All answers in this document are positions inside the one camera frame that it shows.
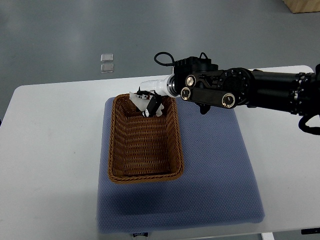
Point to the wooden box corner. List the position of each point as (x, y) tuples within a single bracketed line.
[(303, 6)]

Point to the brown wicker basket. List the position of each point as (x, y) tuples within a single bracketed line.
[(144, 149)]

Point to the white bear figurine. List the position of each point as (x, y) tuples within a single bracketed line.
[(142, 103)]

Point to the blue textured mat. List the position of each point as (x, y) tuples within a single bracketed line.
[(217, 187)]

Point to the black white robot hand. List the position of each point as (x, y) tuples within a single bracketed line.
[(154, 91)]

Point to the black table bracket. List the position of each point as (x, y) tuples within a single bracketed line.
[(310, 231)]

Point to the upper floor socket plate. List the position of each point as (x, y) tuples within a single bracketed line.
[(107, 57)]

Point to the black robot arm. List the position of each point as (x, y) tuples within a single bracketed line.
[(198, 80)]

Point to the black mat label tag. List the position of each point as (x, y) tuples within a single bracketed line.
[(140, 234)]

